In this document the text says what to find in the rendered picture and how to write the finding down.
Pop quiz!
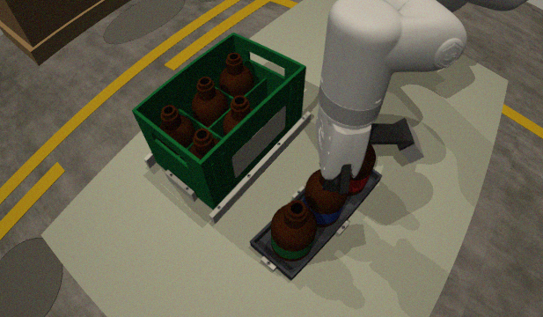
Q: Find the brown bottle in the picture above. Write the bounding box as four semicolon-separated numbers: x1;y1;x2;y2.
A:
271;200;318;262
219;53;254;98
223;95;253;136
189;129;220;159
159;105;195;148
348;145;376;196
192;77;229;128
303;169;348;228

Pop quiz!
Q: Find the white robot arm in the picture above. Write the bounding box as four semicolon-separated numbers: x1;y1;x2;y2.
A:
319;0;528;164

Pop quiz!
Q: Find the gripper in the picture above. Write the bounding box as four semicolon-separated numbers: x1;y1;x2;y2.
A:
316;99;378;195

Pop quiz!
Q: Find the green plastic crate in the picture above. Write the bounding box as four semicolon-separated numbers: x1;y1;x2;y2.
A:
132;41;304;210

